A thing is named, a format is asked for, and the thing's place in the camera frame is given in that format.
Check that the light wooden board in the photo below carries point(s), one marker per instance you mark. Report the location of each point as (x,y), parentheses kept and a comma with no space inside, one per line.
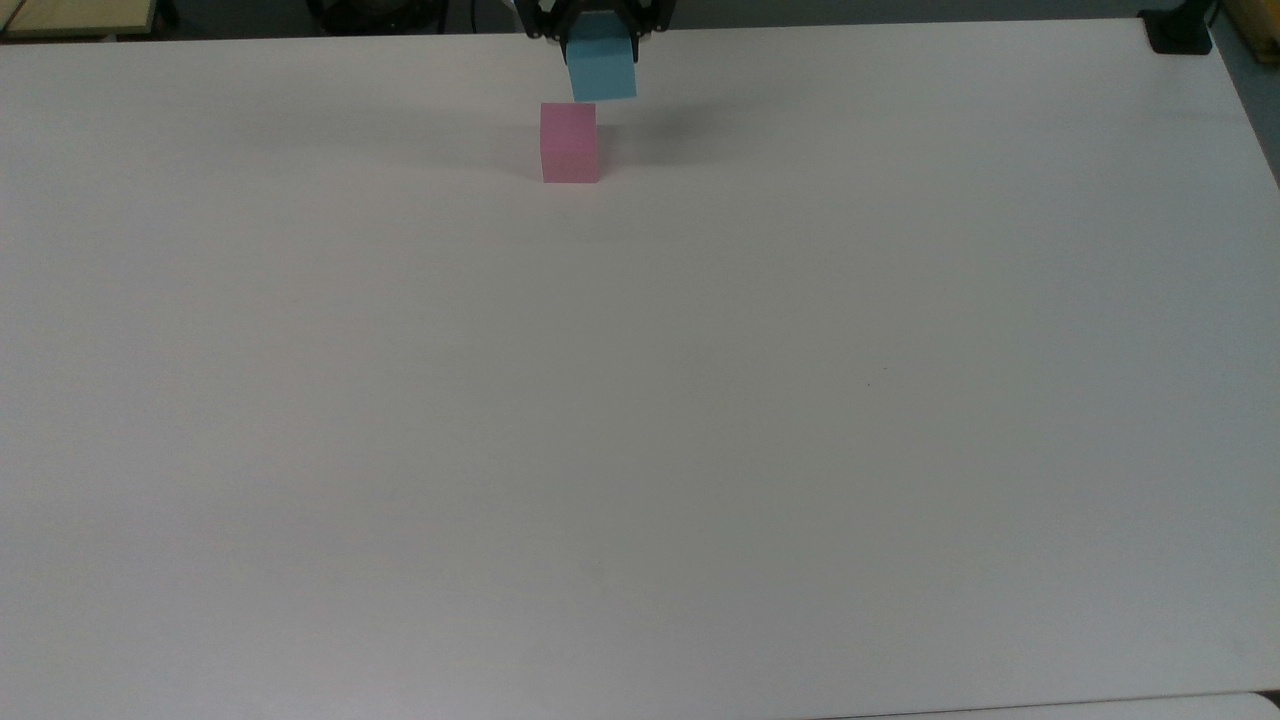
(1255,28)

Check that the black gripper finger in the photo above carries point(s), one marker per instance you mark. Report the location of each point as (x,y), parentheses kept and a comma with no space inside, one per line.
(545,20)
(650,20)

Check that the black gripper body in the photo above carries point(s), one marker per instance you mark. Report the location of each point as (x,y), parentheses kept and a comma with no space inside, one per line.
(600,5)

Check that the pink cube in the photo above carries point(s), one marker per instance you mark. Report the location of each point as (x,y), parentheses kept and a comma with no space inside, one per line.
(569,145)

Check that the blue cube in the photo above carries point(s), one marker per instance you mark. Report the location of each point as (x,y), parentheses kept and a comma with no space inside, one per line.
(602,68)

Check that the light wooden table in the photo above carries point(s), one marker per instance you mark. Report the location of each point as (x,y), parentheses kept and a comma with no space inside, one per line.
(75,15)

